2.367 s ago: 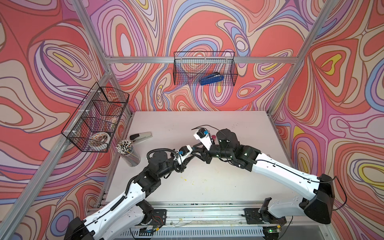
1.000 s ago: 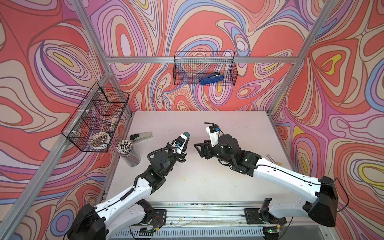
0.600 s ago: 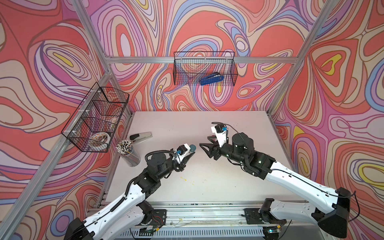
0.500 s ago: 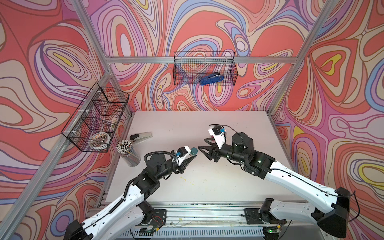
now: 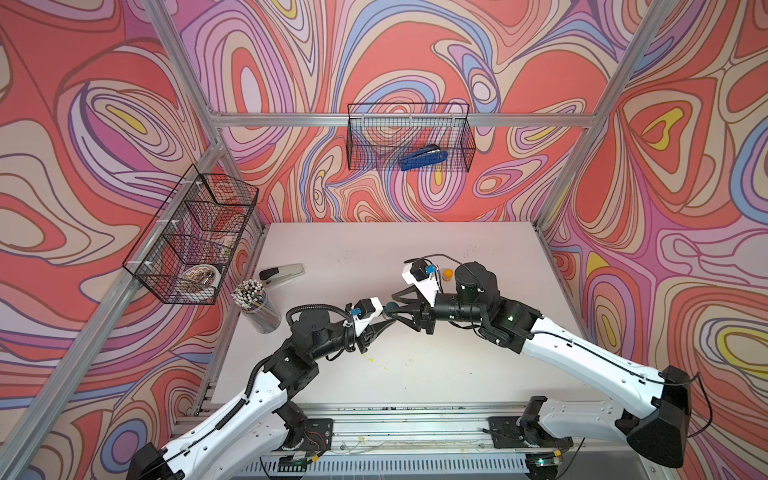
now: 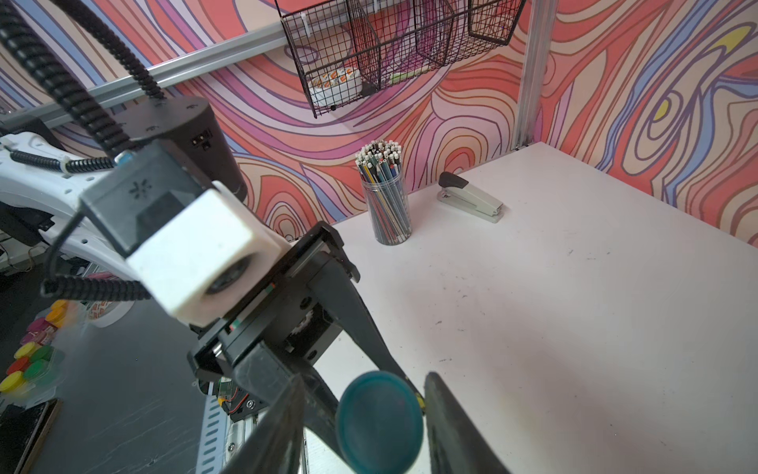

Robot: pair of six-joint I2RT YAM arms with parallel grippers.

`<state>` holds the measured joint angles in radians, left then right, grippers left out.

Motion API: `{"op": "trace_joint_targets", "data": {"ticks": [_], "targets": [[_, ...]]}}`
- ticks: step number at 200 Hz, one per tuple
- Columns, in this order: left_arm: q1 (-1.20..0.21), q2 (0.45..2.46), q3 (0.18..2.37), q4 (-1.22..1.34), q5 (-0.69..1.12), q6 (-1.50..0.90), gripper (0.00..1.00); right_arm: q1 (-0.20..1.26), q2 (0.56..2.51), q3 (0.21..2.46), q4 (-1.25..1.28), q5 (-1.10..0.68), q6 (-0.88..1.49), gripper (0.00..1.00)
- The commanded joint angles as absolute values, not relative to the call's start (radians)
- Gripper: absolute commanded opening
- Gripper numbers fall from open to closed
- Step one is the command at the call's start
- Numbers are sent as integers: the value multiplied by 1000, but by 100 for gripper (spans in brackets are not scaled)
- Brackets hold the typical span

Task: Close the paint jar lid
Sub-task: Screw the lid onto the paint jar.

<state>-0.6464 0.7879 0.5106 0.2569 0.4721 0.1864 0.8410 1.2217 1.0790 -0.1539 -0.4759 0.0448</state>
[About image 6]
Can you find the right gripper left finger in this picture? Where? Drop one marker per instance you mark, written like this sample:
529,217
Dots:
276,444

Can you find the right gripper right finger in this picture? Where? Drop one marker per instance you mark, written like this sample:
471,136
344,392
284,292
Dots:
456,445

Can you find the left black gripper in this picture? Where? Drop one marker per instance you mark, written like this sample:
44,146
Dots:
314,271

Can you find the teal paint jar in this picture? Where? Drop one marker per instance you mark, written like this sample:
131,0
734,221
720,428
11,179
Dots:
379,423

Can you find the teal jar lid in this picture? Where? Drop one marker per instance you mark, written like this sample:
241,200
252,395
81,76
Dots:
379,423

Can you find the cup of pencils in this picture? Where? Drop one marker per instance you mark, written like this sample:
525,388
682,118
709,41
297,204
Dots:
380,168

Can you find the grey stapler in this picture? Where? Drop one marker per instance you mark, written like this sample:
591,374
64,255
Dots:
461,194

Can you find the coloured button box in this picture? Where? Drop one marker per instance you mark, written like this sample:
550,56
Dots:
38,364

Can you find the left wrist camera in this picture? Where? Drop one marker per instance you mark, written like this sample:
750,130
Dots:
189,241

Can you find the left black wire basket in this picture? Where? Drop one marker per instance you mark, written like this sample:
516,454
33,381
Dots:
391,42

